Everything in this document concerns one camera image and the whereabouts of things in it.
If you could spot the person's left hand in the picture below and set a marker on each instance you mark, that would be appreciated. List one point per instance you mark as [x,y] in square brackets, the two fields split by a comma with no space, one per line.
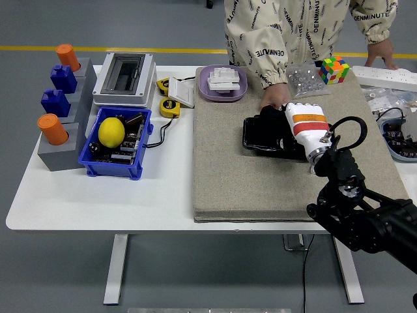
[380,52]

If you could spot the person's right hand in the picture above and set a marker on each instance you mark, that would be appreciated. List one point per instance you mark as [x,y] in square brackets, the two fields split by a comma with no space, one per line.
[275,96]

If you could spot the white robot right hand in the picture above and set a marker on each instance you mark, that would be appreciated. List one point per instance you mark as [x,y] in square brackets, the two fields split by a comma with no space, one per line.
[309,128]

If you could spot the black glossy panel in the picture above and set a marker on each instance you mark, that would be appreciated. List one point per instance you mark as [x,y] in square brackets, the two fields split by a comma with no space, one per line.
[257,140]

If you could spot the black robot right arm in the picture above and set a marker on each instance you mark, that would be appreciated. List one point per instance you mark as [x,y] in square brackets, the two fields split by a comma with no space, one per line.
[384,225]

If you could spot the person's left forearm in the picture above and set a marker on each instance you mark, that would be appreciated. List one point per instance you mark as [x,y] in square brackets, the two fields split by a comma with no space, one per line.
[374,23]

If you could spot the person's right forearm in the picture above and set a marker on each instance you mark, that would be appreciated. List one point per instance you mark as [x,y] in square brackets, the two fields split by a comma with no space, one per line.
[268,60]

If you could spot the white power strip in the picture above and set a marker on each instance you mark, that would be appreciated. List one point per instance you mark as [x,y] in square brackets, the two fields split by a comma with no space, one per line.
[384,76]

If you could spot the clear bag of metal nuts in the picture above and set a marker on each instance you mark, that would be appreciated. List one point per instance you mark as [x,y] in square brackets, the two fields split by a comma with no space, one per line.
[304,81]

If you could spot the clear bags of small parts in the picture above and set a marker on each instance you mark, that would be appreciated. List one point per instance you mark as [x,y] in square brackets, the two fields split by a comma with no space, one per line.
[378,101]

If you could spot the colourful puzzle cube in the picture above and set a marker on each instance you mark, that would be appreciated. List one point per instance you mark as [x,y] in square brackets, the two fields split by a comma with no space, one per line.
[333,70]

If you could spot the purple dish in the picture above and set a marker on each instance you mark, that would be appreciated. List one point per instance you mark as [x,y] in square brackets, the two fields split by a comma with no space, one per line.
[204,88]

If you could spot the person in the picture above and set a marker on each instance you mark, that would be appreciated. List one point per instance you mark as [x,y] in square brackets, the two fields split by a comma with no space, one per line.
[299,26]

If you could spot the grey metal part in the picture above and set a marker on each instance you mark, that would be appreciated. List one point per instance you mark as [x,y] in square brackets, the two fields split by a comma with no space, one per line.
[410,127]

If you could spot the grey-brown mat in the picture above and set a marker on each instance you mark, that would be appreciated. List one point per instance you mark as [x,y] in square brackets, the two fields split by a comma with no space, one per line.
[247,189]

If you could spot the yellow tape measure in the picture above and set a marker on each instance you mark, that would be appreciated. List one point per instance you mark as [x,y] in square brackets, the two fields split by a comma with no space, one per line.
[162,85]
[168,107]

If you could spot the dark circuit board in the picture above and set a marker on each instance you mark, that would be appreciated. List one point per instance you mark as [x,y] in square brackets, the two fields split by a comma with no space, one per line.
[131,143]

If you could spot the white table leg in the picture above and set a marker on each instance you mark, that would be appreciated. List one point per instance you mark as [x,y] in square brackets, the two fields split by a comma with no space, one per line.
[350,277]
[115,270]

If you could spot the yellow lemon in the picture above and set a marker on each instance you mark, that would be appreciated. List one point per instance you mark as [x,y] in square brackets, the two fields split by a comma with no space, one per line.
[111,132]

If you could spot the blue plastic bin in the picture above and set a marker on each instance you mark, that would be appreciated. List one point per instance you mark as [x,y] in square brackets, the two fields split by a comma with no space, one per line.
[108,169]

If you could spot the orange cylinder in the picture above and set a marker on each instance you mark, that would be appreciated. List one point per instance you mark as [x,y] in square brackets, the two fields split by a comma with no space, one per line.
[53,130]
[67,57]

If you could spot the blue block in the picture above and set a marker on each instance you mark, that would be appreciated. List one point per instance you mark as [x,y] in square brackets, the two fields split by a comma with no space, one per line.
[64,80]
[56,104]

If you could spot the grey stepped block holder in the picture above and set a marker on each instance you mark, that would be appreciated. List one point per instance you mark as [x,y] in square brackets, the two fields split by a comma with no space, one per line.
[59,159]

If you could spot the white switch parts stack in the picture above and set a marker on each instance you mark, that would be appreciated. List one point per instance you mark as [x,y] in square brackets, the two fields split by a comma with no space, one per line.
[222,79]

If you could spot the white wall switch plate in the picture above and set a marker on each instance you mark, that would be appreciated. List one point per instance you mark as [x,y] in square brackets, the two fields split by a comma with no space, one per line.
[181,93]

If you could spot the grey table bracket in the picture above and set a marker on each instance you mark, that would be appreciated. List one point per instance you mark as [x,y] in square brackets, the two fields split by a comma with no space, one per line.
[290,244]

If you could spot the grey electrical enclosure box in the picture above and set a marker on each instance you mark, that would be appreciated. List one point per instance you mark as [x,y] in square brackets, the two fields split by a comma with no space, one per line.
[147,78]

